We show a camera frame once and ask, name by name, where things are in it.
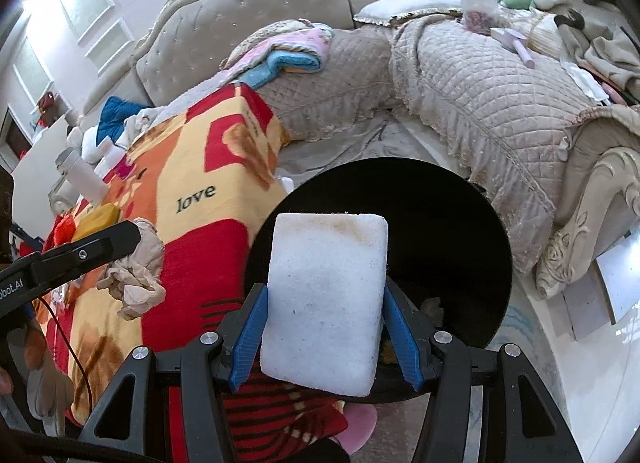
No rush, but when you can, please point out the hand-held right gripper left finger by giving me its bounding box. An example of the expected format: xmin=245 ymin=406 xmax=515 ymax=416
xmin=77 ymin=283 xmax=271 ymax=463

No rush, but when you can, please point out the white cloth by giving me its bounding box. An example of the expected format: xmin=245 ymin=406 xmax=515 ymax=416
xmin=122 ymin=110 xmax=161 ymax=149

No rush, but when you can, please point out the beige patterned folded blanket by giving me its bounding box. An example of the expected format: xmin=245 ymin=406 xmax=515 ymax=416
xmin=232 ymin=19 xmax=311 ymax=56

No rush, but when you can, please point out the red plastic bag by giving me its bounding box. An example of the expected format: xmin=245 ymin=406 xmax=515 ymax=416
xmin=42 ymin=216 xmax=76 ymax=254

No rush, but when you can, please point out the yellow sponge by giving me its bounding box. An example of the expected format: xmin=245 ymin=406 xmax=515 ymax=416
xmin=72 ymin=204 xmax=122 ymax=244

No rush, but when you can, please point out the clear bag of red fruit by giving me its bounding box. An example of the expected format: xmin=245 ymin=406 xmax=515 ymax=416
xmin=459 ymin=0 xmax=501 ymax=35

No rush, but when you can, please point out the lilac brush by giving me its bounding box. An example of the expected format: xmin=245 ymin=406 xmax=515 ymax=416
xmin=490 ymin=27 xmax=537 ymax=68

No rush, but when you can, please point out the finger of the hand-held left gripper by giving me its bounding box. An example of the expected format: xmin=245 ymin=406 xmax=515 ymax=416
xmin=30 ymin=220 xmax=142 ymax=289

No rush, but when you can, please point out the blue folded towel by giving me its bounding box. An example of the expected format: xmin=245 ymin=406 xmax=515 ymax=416
xmin=245 ymin=47 xmax=323 ymax=90

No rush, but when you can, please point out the blue cloth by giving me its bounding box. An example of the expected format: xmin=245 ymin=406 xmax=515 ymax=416
xmin=96 ymin=96 xmax=153 ymax=146

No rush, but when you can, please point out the pink slipper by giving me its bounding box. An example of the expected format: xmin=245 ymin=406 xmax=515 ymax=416
xmin=335 ymin=405 xmax=378 ymax=454

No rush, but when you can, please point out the pink floral folded blanket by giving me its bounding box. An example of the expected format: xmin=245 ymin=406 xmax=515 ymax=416
xmin=220 ymin=26 xmax=335 ymax=86

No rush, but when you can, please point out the beige cloth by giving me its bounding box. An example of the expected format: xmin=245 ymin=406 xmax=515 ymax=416
xmin=104 ymin=218 xmax=167 ymax=321

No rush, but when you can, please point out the orange red printed blanket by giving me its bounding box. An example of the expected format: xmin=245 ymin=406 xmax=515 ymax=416
xmin=42 ymin=83 xmax=351 ymax=454

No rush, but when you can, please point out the red black cable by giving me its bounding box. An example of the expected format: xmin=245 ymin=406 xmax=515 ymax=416
xmin=37 ymin=293 xmax=93 ymax=424

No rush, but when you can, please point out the white pink-label pill bottle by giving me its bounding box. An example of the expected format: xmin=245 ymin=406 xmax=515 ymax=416
xmin=97 ymin=138 xmax=126 ymax=179

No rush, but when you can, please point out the white thermos bottle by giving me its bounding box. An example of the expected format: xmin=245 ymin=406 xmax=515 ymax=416
xmin=55 ymin=148 xmax=110 ymax=206

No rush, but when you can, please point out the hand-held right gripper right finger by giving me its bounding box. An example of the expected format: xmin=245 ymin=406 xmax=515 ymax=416
xmin=382 ymin=279 xmax=583 ymax=463

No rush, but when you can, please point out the black bin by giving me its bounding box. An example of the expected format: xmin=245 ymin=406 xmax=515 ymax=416
xmin=241 ymin=158 xmax=515 ymax=404

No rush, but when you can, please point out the white trimmed pillow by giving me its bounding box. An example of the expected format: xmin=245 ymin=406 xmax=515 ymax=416
xmin=354 ymin=0 xmax=466 ymax=26

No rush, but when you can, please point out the white foam block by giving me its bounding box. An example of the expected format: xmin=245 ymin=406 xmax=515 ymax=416
xmin=260 ymin=213 xmax=389 ymax=398

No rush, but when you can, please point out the beige tufted sofa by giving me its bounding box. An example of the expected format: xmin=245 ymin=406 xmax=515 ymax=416
xmin=82 ymin=0 xmax=640 ymax=301

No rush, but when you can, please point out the white board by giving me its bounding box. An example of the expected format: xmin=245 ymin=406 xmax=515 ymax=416
xmin=595 ymin=238 xmax=640 ymax=326

